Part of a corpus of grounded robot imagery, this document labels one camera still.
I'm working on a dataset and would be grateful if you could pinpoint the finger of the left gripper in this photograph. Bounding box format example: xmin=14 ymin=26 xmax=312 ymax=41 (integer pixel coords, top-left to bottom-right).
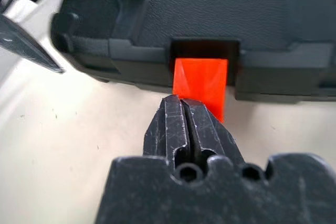
xmin=0 ymin=13 xmax=66 ymax=74

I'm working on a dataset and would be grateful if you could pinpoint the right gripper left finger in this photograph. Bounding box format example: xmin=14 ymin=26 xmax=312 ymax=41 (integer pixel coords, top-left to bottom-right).
xmin=143 ymin=94 xmax=190 ymax=169

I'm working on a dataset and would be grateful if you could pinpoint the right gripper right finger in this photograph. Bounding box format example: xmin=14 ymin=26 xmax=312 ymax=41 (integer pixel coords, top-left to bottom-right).
xmin=183 ymin=99 xmax=245 ymax=166

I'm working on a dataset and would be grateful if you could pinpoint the orange case latch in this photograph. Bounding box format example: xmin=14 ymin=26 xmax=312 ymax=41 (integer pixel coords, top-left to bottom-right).
xmin=171 ymin=57 xmax=229 ymax=124

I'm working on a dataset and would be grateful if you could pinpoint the black tool case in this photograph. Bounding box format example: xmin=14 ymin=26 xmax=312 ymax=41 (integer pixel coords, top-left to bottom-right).
xmin=50 ymin=0 xmax=336 ymax=102

